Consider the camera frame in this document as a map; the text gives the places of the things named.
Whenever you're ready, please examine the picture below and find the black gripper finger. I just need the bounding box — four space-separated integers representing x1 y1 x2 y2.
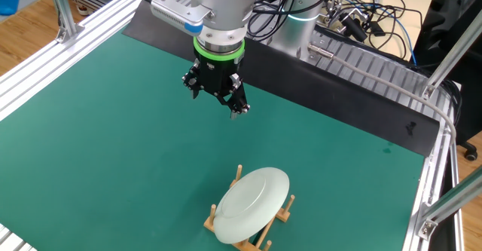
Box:
182 64 204 100
217 73 252 121

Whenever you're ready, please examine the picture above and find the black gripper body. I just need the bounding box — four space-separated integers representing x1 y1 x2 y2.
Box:
194 54 246 96

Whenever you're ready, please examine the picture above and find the pale green round dish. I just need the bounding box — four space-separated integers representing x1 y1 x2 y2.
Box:
212 167 291 245

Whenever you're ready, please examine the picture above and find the wooden dish rack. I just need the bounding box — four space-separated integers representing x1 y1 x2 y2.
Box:
203 164 297 251

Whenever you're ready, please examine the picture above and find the black table mat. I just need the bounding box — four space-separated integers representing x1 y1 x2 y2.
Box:
122 0 441 158

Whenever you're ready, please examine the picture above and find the green table mat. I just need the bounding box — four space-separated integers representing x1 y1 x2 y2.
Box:
0 30 426 251

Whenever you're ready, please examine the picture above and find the light wooden desk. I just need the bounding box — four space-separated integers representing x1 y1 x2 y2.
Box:
338 0 441 62

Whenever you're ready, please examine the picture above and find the black office chair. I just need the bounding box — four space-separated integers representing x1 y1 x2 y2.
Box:
413 0 482 161

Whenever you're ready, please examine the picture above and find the green wrist adapter ring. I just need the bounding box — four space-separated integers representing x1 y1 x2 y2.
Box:
193 35 246 63

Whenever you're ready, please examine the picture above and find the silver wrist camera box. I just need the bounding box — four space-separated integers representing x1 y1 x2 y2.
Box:
149 0 212 37

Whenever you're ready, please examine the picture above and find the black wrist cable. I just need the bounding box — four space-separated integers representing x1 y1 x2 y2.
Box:
246 0 340 43

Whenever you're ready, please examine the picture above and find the grey thick cable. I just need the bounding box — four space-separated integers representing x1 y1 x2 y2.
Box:
307 43 457 146

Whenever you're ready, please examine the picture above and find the aluminium frame post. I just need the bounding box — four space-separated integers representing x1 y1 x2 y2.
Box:
44 0 86 44
421 9 482 101
416 175 482 240

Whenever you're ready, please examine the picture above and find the blue thin cable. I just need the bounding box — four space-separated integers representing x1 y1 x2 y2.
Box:
349 0 418 66

